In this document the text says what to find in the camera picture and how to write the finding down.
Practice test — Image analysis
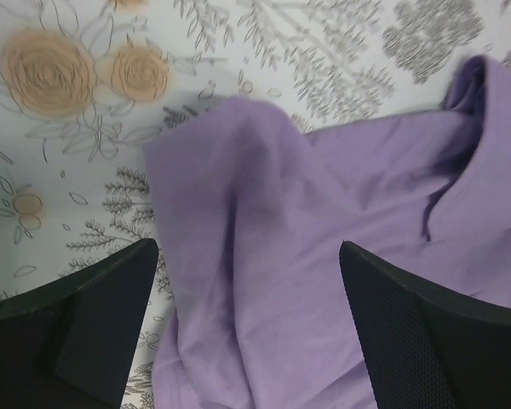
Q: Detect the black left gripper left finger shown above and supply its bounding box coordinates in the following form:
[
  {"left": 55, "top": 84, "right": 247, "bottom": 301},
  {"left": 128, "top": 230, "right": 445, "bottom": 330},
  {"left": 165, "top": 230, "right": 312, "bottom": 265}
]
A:
[{"left": 0, "top": 239, "right": 158, "bottom": 408}]

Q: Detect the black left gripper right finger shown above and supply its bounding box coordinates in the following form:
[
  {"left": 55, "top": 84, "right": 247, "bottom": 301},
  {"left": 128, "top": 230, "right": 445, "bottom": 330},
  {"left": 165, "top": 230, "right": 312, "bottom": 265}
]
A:
[{"left": 340, "top": 242, "right": 511, "bottom": 408}]

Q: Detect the lilac purple t shirt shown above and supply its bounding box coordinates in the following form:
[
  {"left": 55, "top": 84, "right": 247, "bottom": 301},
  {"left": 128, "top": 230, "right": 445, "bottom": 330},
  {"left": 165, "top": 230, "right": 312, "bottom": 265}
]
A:
[{"left": 143, "top": 56, "right": 511, "bottom": 408}]

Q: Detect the floral patterned table cloth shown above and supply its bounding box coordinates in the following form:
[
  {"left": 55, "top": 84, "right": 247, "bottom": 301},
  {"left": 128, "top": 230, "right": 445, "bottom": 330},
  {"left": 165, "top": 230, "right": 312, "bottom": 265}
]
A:
[{"left": 0, "top": 1, "right": 511, "bottom": 408}]

